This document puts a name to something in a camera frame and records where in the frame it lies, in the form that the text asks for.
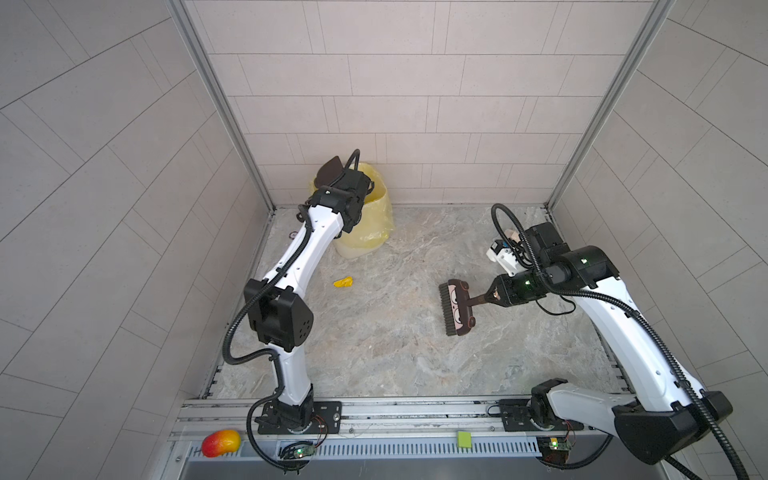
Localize yellow-lined trash bin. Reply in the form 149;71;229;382
333;163;395;259

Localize brown hand brush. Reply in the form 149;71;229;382
438;279;488;336

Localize brown dustpan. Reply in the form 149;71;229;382
313;156;345;189

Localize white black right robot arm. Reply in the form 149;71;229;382
488;203;749;479

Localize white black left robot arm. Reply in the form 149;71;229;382
222;149;375;432

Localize beige wooden rolling pin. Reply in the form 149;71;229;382
505;229;520;242

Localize yellow paper scrap left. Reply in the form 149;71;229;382
333;276;354;288

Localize right circuit board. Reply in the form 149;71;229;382
536;436;573;466

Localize circuit board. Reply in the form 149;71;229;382
536;436;573;466
279;441;317;461

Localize left circuit board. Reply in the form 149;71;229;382
279;441;317;461

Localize red yellow mango toy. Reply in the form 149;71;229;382
201;429;242;458

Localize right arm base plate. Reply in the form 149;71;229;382
498;398;568;432

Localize aluminium front rail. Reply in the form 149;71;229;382
167;395;673;460

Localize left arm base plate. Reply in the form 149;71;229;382
254;398;342;435

